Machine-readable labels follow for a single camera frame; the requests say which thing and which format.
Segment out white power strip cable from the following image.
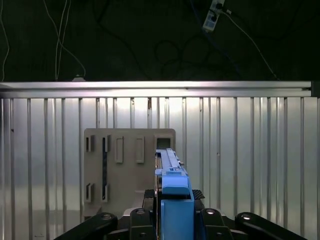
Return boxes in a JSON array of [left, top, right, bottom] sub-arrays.
[[219, 8, 281, 81]]

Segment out grey parts rack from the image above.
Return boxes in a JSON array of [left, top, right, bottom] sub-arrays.
[[83, 127, 176, 218]]

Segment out hard disk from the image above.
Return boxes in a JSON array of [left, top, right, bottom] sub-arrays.
[[154, 147, 208, 240]]

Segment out white power strip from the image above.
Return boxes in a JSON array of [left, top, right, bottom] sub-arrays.
[[202, 0, 226, 32]]

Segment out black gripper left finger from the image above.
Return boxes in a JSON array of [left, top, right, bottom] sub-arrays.
[[53, 189, 162, 240]]

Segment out dark blue cable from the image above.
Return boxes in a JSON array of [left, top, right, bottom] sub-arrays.
[[188, 0, 247, 76]]

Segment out thin white cable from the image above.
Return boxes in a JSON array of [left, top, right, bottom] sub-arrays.
[[42, 0, 87, 82], [0, 0, 11, 80], [54, 0, 70, 81]]

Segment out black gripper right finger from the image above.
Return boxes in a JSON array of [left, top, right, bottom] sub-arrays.
[[191, 189, 310, 240]]

